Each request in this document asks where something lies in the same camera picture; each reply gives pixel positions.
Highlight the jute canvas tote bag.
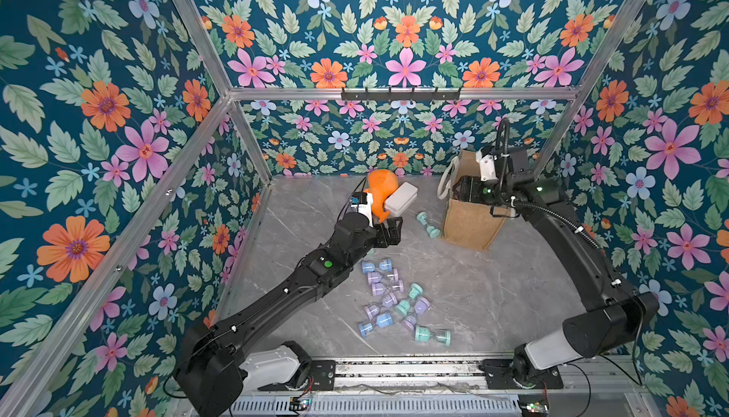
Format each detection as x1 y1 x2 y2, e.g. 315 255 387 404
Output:
437 151 508 251

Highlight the teal hourglass near bag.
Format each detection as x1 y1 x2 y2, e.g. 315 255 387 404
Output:
416 211 442 239

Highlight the purple hourglass centre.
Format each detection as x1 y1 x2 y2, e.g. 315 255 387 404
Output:
364 292 399 320

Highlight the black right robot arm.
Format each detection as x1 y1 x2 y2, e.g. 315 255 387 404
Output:
439 148 659 388

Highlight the orange plush toy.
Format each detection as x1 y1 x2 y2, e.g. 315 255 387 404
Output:
365 170 399 223

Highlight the teal hourglass centre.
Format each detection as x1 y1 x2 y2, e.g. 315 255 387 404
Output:
393 283 423 318

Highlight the white rectangular box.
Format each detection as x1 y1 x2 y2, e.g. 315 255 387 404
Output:
385 182 419 217

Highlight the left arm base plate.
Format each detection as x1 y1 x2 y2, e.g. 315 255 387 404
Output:
258 359 337 392

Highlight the black wall hook rail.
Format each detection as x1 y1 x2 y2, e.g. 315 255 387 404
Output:
339 87 461 103

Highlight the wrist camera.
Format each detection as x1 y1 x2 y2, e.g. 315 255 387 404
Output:
476 153 499 183
349 190 374 227

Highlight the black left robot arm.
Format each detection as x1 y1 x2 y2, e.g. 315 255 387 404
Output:
172 212 402 416

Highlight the teal hourglass front pair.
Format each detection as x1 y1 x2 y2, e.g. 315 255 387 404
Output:
414 325 452 348

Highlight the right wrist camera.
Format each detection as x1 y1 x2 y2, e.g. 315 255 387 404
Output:
476 153 499 183

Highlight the blue hourglass centre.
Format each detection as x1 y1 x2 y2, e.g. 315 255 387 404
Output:
361 259 394 274

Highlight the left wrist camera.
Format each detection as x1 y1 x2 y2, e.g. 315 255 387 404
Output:
349 190 374 227

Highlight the blue hourglass front left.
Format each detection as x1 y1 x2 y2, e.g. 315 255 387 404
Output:
358 312 394 337

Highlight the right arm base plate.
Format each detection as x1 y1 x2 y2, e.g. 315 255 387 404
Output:
480 359 564 390

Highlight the blue hourglass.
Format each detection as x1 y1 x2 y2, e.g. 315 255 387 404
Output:
358 312 394 337
361 259 394 274

